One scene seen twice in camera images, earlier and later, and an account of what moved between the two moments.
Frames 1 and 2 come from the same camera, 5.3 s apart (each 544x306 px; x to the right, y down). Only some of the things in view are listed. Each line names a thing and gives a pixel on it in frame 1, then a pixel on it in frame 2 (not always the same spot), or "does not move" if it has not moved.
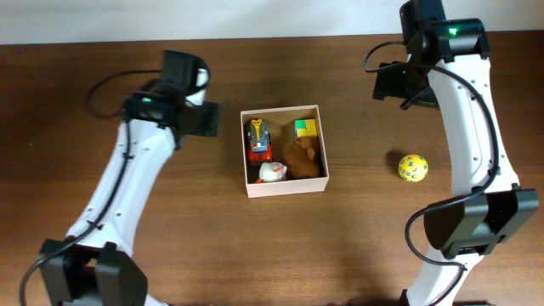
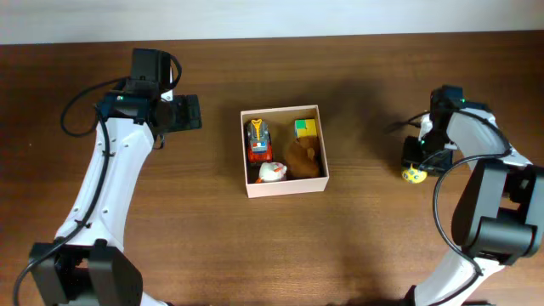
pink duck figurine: (269, 171) does not move
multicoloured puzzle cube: (305, 127) does not move
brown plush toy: (302, 155) does not move
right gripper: (389, 85) → (409, 157)
